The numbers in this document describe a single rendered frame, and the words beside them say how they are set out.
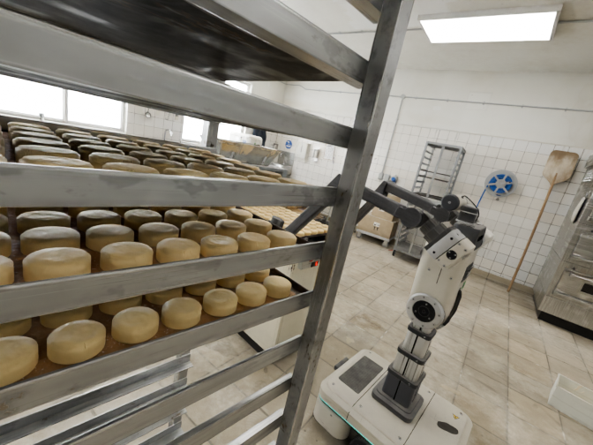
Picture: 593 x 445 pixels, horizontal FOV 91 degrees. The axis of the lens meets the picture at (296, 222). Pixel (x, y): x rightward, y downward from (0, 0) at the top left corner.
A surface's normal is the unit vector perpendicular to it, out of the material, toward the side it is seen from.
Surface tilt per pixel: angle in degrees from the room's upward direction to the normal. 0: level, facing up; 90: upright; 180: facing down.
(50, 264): 0
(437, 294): 101
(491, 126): 90
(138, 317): 0
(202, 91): 90
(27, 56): 90
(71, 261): 0
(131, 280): 90
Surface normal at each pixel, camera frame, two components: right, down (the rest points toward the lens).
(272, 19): 0.69, 0.32
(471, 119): -0.59, 0.09
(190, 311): 0.20, -0.95
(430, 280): -0.69, 0.24
